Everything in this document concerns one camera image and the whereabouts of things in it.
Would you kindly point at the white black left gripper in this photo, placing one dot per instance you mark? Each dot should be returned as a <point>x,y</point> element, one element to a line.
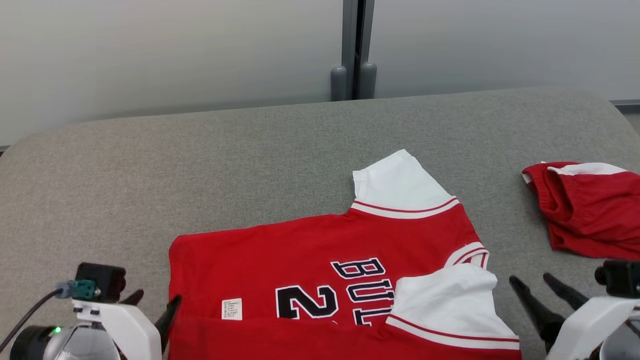
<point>132,332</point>

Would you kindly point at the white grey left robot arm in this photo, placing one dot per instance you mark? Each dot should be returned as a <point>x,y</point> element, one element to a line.
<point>60,345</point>

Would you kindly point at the red white basketball jersey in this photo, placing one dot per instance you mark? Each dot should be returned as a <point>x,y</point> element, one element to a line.
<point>260,260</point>

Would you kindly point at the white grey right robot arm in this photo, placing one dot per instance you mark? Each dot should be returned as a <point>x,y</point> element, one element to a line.
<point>625,345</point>

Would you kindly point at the grey metal partition post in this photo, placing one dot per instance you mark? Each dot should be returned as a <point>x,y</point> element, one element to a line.
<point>349,40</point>

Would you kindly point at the red shorts white trim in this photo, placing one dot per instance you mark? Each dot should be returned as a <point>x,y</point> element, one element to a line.
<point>595,215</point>

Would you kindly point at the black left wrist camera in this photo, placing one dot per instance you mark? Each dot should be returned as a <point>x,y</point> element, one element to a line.
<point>105,277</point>

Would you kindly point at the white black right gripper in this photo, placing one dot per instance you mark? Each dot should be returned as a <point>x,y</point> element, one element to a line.
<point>585,330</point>

